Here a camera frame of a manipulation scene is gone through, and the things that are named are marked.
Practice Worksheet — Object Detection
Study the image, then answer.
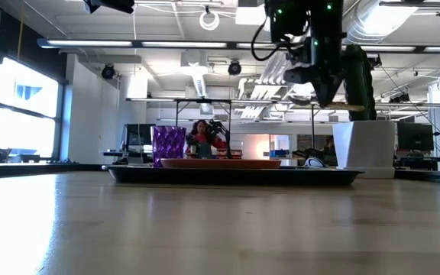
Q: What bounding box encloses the black computer monitor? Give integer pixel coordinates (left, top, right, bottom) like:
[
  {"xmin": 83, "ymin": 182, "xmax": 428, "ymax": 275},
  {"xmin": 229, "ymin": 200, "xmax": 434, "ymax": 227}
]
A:
[
  {"xmin": 122, "ymin": 122, "xmax": 156, "ymax": 154},
  {"xmin": 396, "ymin": 121, "xmax": 435, "ymax": 152}
]

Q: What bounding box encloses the orange plastic plate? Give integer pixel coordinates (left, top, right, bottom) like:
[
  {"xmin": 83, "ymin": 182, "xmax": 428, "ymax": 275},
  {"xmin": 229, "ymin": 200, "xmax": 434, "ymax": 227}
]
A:
[{"xmin": 160, "ymin": 157, "xmax": 282, "ymax": 170}]

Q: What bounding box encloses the person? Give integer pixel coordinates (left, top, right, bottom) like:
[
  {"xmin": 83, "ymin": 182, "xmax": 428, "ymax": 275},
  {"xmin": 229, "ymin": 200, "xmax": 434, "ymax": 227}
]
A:
[{"xmin": 184, "ymin": 118, "xmax": 228, "ymax": 160}]

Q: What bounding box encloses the black aluminium rig frame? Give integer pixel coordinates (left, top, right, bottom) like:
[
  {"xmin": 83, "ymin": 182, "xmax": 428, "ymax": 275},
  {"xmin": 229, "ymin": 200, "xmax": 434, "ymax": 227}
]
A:
[{"xmin": 0, "ymin": 163, "xmax": 440, "ymax": 186}]

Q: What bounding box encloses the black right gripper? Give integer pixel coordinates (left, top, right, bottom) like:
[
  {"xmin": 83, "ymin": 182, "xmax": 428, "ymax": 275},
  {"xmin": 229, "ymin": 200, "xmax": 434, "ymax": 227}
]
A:
[{"xmin": 283, "ymin": 37, "xmax": 345, "ymax": 108}]

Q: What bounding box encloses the white plant pot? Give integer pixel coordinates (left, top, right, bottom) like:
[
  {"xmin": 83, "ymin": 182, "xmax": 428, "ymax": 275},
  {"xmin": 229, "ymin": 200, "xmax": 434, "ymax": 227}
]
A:
[{"xmin": 332, "ymin": 120, "xmax": 396, "ymax": 180}]

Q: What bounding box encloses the dark green textured tray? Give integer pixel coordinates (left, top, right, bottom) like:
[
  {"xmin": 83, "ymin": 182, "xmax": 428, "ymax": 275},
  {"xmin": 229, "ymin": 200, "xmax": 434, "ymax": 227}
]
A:
[{"xmin": 107, "ymin": 164, "xmax": 364, "ymax": 187}]

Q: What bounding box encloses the white cable coil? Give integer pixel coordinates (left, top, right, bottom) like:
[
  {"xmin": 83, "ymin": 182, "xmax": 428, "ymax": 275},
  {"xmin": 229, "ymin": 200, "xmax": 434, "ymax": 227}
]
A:
[{"xmin": 199, "ymin": 10, "xmax": 221, "ymax": 32}]

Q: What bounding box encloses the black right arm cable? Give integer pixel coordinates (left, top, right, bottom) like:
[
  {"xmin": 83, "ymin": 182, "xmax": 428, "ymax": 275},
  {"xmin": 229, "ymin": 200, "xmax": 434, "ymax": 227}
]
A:
[{"xmin": 250, "ymin": 17, "xmax": 279, "ymax": 63}]

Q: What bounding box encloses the purple faceted plastic cup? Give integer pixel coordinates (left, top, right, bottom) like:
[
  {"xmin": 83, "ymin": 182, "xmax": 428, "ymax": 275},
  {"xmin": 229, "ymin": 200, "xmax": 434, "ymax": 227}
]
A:
[{"xmin": 150, "ymin": 125, "xmax": 187, "ymax": 168}]

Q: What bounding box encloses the black ceiling spotlight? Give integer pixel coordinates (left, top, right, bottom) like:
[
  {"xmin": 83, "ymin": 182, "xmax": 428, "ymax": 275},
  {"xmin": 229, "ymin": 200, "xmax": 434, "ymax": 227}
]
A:
[
  {"xmin": 101, "ymin": 63, "xmax": 116, "ymax": 80},
  {"xmin": 227, "ymin": 60, "xmax": 243, "ymax": 76}
]

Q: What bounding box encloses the silver ventilation duct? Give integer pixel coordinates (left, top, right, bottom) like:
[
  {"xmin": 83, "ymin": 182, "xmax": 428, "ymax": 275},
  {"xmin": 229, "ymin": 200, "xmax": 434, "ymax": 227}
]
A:
[{"xmin": 342, "ymin": 0, "xmax": 422, "ymax": 45}]

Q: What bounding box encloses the large bright window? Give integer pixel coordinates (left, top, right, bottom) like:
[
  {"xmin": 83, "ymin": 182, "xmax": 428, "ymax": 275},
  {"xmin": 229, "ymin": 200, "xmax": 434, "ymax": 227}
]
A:
[{"xmin": 0, "ymin": 56, "xmax": 61, "ymax": 158}]

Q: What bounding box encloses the black metal rack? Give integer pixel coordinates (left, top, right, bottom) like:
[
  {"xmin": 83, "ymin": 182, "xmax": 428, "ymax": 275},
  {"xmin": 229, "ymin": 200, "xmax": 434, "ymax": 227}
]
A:
[{"xmin": 173, "ymin": 98, "xmax": 317, "ymax": 160}]

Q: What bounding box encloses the long ceiling light strip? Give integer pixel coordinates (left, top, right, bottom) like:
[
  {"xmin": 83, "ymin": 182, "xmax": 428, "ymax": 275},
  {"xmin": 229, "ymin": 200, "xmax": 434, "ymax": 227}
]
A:
[{"xmin": 36, "ymin": 37, "xmax": 440, "ymax": 53}]

